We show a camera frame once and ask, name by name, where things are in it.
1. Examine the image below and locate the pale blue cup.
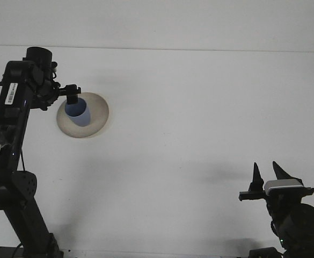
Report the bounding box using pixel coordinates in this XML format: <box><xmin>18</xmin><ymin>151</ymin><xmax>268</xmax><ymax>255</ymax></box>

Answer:
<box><xmin>64</xmin><ymin>98</ymin><xmax>91</xmax><ymax>128</ymax></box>

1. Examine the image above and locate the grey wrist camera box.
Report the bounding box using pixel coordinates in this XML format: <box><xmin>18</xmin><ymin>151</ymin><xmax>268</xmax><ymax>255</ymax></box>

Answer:
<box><xmin>264</xmin><ymin>179</ymin><xmax>305</xmax><ymax>196</ymax></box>

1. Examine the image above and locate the pale round plate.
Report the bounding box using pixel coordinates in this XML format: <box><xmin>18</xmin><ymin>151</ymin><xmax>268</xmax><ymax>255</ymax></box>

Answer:
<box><xmin>56</xmin><ymin>92</ymin><xmax>109</xmax><ymax>139</ymax></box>

